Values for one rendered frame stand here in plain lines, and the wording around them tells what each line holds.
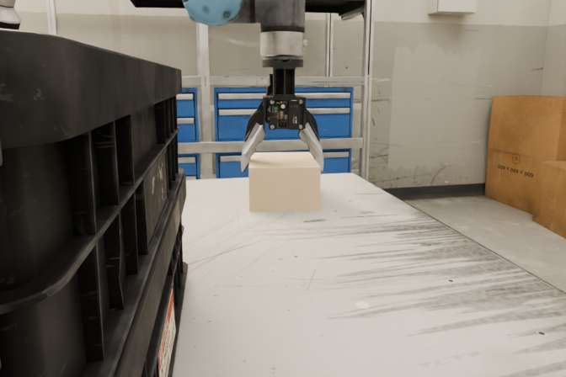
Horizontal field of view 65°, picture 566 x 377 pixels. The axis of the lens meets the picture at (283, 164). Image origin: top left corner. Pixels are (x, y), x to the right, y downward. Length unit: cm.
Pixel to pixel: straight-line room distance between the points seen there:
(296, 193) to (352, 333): 37
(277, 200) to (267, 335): 37
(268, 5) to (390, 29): 267
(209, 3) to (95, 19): 254
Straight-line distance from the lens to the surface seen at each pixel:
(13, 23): 89
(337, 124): 234
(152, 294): 24
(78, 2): 315
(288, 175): 74
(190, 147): 218
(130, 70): 20
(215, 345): 40
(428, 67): 352
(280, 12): 75
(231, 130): 222
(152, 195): 28
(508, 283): 56
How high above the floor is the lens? 92
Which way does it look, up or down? 11 degrees down
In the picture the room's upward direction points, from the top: straight up
